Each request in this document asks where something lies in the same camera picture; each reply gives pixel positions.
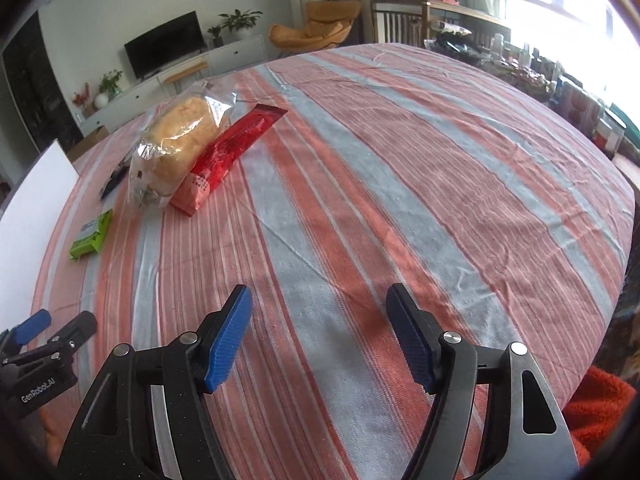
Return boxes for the bright window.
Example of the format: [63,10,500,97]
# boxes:
[505,0,621,106]

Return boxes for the black glass cabinet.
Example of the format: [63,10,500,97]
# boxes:
[0,10,83,153]

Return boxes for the wooden bench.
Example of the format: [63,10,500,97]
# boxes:
[161,59,211,93]

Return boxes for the striped red grey tablecloth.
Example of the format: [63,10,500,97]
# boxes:
[30,42,636,480]

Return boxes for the white television cabinet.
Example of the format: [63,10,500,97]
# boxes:
[77,35,266,133]

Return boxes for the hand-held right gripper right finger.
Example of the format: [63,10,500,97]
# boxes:
[386,282,583,480]

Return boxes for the red flowers in vase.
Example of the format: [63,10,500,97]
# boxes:
[71,82,96,118]

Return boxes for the green snack packet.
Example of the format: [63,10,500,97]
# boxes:
[69,208,113,260]

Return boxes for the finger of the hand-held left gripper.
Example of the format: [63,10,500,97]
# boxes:
[0,310,98,367]
[0,309,52,356]

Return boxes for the black television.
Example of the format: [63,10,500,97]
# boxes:
[124,10,207,80]

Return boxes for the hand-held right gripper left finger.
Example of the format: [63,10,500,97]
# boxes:
[57,284,253,480]

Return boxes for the large potted plant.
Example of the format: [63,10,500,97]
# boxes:
[220,8,263,40]

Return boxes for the red snack packet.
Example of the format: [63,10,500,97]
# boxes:
[169,103,289,217]

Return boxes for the orange lounge chair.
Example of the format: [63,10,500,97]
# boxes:
[269,0,363,56]

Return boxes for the orange fuzzy cloth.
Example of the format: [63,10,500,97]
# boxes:
[562,365,626,466]

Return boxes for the row of jars and boxes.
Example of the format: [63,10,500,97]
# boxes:
[425,22,640,161]

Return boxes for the brown cardboard box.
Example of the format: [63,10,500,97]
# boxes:
[67,125,110,161]

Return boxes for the bread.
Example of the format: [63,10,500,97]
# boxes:
[129,80,237,211]

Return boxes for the leafy plant in glass vase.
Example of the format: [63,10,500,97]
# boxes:
[97,70,123,101]

